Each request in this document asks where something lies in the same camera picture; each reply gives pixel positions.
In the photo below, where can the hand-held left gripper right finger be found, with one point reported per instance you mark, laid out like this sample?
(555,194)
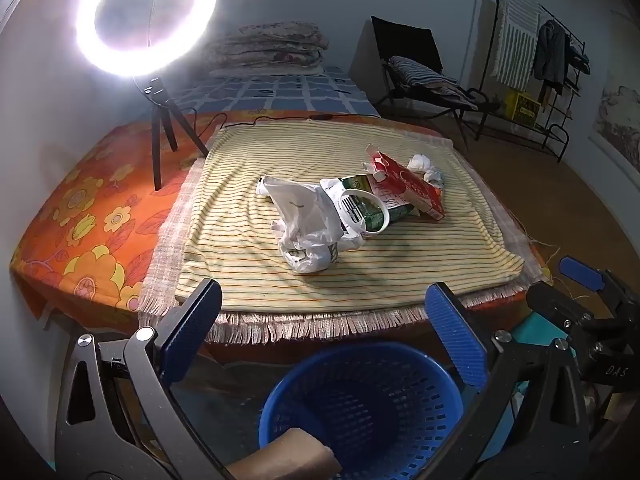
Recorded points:
(455,335)

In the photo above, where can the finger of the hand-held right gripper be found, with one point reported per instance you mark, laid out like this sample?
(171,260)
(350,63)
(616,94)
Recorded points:
(555,305)
(580,272)

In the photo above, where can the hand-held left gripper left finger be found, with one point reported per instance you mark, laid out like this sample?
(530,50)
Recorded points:
(192,330)

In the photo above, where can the blue plastic basket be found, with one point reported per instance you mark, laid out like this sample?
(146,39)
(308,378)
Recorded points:
(360,410)

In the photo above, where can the white plastic bag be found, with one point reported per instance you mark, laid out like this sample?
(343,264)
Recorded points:
(305,220)

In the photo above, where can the red cardboard box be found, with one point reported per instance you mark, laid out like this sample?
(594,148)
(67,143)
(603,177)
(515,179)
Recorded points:
(410,180)

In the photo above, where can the green carton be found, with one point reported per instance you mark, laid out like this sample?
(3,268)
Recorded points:
(357,185)

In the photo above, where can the teal cloth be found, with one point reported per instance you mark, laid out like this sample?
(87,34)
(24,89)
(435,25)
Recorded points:
(530,325)

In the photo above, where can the fringed woven mat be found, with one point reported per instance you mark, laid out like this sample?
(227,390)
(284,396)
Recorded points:
(165,260)

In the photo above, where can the yellow striped cloth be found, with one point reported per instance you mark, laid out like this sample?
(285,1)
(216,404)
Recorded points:
(240,240)

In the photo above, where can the black clothes rack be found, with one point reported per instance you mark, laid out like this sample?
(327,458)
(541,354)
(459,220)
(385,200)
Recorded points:
(555,132)

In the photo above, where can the brown cardboard piece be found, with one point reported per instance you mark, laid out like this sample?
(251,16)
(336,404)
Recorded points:
(290,452)

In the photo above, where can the orange floral bedsheet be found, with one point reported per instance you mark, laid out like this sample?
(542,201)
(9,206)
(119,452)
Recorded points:
(90,210)

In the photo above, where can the yellow crate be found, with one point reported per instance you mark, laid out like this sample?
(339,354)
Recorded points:
(522,107)

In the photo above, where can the crumpled white tissue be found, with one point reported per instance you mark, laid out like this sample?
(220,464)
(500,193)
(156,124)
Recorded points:
(417,162)

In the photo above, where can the black tripod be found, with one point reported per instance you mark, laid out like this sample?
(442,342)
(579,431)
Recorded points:
(157,155)

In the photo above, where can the dark hanging jacket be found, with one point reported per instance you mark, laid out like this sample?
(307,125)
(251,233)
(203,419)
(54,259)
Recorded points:
(550,55)

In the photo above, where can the striped hanging towel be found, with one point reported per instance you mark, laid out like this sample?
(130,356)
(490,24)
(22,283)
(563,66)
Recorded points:
(515,35)

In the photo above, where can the blue checked bedsheet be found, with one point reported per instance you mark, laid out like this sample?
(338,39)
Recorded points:
(280,92)

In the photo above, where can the black folding chair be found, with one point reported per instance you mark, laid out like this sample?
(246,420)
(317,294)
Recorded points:
(405,40)

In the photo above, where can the folded floral quilt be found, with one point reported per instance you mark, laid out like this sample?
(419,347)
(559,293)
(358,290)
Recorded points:
(270,42)

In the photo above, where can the wall poster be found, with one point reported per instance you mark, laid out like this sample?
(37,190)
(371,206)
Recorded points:
(620,110)

